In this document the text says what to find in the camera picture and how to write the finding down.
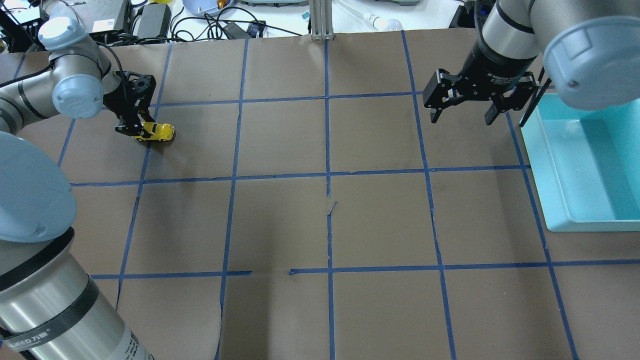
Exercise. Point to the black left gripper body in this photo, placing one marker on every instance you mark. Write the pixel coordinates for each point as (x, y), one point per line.
(131, 121)

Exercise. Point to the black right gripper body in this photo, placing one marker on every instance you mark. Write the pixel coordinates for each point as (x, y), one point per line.
(492, 68)

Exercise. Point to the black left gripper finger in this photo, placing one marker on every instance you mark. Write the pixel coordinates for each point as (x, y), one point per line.
(132, 127)

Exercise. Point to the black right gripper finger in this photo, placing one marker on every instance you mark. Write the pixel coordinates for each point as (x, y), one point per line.
(435, 112)
(497, 108)

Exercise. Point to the yellow beetle toy car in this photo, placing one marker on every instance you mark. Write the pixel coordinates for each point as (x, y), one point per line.
(159, 132)

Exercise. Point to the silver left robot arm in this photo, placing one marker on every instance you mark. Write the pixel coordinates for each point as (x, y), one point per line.
(51, 308)

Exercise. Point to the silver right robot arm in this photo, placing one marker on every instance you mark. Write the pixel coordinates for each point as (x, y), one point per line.
(588, 50)

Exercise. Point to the black power brick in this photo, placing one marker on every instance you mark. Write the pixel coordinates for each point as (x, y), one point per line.
(152, 21)

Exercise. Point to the turquoise plastic bin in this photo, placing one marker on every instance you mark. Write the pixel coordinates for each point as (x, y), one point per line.
(586, 165)

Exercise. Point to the light bulb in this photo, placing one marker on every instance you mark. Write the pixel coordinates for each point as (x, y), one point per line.
(382, 24)

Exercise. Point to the blue plate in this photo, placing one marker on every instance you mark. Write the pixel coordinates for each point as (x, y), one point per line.
(200, 8)

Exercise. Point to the aluminium frame post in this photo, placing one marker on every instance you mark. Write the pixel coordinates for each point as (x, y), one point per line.
(321, 20)

